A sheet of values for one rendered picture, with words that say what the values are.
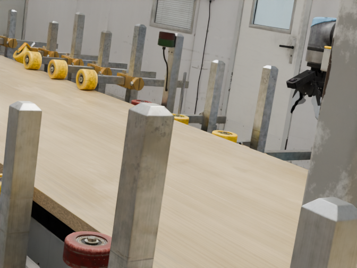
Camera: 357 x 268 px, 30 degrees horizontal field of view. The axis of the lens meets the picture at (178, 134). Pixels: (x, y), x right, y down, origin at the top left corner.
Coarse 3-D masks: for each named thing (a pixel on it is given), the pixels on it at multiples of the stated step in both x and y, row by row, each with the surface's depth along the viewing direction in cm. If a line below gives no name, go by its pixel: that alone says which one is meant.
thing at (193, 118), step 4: (188, 116) 260; (192, 116) 261; (196, 116) 263; (200, 116) 264; (220, 116) 270; (224, 116) 272; (192, 120) 262; (196, 120) 263; (200, 120) 264; (220, 120) 271; (224, 120) 272
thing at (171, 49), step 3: (174, 33) 241; (165, 39) 240; (168, 39) 240; (159, 45) 242; (162, 48) 242; (165, 48) 242; (168, 48) 246; (171, 48) 244; (174, 48) 243; (168, 51) 245; (171, 51) 244; (168, 54) 246; (171, 54) 244; (165, 60) 244; (165, 87) 247; (165, 90) 247
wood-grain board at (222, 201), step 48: (0, 96) 217; (48, 96) 231; (96, 96) 247; (0, 144) 153; (48, 144) 160; (96, 144) 168; (192, 144) 186; (48, 192) 123; (96, 192) 127; (192, 192) 137; (240, 192) 142; (288, 192) 148; (192, 240) 109; (240, 240) 112; (288, 240) 116
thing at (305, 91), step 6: (312, 66) 240; (318, 66) 239; (318, 72) 241; (324, 72) 243; (318, 78) 243; (324, 78) 244; (306, 84) 243; (312, 84) 240; (318, 84) 241; (324, 84) 242; (300, 90) 245; (306, 90) 243; (312, 90) 240
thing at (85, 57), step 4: (40, 52) 325; (60, 52) 334; (60, 56) 332; (80, 56) 339; (84, 56) 340; (88, 56) 341; (92, 56) 343; (96, 56) 344; (92, 60) 343; (96, 60) 345
